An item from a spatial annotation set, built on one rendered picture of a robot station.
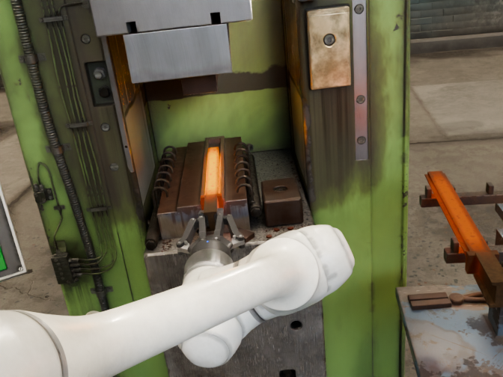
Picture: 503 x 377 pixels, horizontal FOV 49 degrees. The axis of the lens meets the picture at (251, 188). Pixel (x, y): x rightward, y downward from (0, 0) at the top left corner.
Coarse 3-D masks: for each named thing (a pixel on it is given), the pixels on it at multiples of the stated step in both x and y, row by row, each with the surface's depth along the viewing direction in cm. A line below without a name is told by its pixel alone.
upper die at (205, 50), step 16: (144, 32) 105; (160, 32) 105; (176, 32) 105; (192, 32) 105; (208, 32) 106; (224, 32) 106; (128, 48) 106; (144, 48) 106; (160, 48) 106; (176, 48) 106; (192, 48) 107; (208, 48) 107; (224, 48) 107; (128, 64) 107; (144, 64) 107; (160, 64) 108; (176, 64) 108; (192, 64) 108; (208, 64) 108; (224, 64) 108; (144, 80) 109; (160, 80) 109
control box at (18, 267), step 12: (0, 192) 109; (0, 204) 108; (0, 216) 108; (0, 228) 107; (12, 228) 108; (0, 240) 107; (12, 240) 108; (12, 252) 108; (12, 264) 107; (24, 264) 108; (0, 276) 106; (12, 276) 107
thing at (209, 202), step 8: (208, 152) 144; (216, 152) 144; (208, 160) 139; (216, 160) 138; (208, 168) 134; (216, 168) 133; (208, 176) 130; (216, 176) 129; (208, 184) 126; (216, 184) 125; (208, 192) 122; (216, 192) 121; (208, 200) 115; (216, 200) 115; (208, 208) 112; (216, 208) 112; (208, 216) 111
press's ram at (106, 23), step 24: (96, 0) 102; (120, 0) 102; (144, 0) 103; (168, 0) 103; (192, 0) 103; (216, 0) 103; (240, 0) 103; (96, 24) 104; (120, 24) 104; (144, 24) 104; (168, 24) 105; (192, 24) 105
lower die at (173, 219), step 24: (192, 144) 157; (240, 144) 152; (168, 168) 145; (192, 168) 140; (168, 192) 131; (192, 192) 127; (240, 192) 124; (168, 216) 121; (192, 216) 122; (240, 216) 122
